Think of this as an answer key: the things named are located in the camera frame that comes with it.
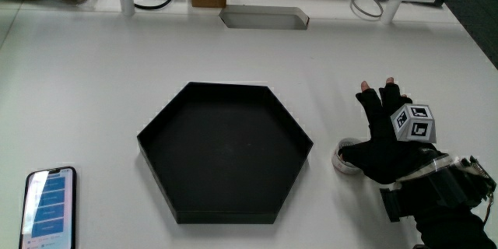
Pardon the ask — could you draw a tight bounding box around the person's right hand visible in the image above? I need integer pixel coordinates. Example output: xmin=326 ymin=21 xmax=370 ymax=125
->
xmin=337 ymin=77 xmax=443 ymax=185

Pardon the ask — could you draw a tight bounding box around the white desk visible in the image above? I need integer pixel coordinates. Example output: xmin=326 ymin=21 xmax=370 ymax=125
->
xmin=0 ymin=0 xmax=498 ymax=249

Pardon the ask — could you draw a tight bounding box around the small white round container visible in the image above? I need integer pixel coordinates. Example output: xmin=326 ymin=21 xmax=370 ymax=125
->
xmin=331 ymin=137 xmax=365 ymax=176

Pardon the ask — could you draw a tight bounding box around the black hexagonal tray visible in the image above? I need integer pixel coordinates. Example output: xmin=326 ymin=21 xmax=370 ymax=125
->
xmin=136 ymin=81 xmax=314 ymax=226

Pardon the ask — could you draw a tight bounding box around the black smartphone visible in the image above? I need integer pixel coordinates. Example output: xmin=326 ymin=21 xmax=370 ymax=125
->
xmin=18 ymin=166 xmax=78 ymax=249

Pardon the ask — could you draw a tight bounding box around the white cable loop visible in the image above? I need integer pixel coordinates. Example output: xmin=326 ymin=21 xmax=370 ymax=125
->
xmin=349 ymin=0 xmax=385 ymax=21

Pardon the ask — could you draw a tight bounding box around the white cable opening box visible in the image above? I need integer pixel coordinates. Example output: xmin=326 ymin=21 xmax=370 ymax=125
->
xmin=218 ymin=4 xmax=310 ymax=31

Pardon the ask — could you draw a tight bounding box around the black cable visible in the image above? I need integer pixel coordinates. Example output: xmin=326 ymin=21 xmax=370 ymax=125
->
xmin=133 ymin=0 xmax=176 ymax=11

